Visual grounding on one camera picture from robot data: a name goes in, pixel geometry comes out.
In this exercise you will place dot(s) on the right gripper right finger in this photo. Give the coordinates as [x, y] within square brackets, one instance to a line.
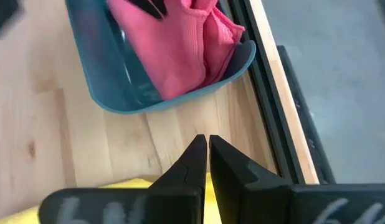
[289, 205]

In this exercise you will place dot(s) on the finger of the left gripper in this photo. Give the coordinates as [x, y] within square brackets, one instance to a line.
[159, 6]
[144, 5]

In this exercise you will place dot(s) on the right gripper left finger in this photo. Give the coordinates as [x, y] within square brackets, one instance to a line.
[124, 207]

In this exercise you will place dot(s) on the pink microfiber towel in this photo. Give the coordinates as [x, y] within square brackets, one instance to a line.
[180, 56]

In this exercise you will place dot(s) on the yellow microfiber towel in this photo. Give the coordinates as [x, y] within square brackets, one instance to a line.
[211, 202]

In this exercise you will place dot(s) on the teal plastic bin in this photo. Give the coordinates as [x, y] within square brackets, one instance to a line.
[96, 62]

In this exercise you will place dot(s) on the black aluminium rig frame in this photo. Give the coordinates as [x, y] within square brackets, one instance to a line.
[264, 93]

